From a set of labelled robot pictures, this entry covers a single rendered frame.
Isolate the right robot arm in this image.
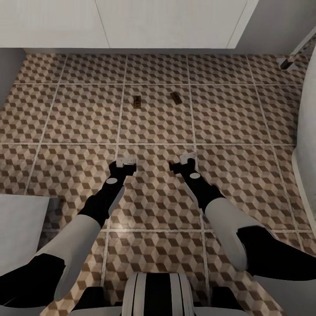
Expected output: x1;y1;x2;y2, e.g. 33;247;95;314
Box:
169;151;316;316

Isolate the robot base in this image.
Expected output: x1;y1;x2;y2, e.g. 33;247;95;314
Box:
67;287;249;316

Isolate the mousetrap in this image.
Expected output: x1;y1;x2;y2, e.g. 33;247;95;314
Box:
170;92;182;105
133;96;141;108

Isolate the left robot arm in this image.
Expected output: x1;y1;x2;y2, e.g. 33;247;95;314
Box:
0;158;137;316

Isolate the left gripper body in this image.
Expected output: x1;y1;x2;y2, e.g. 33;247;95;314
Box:
109;164;134;179

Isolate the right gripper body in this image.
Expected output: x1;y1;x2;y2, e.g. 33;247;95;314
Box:
172;159;195;175

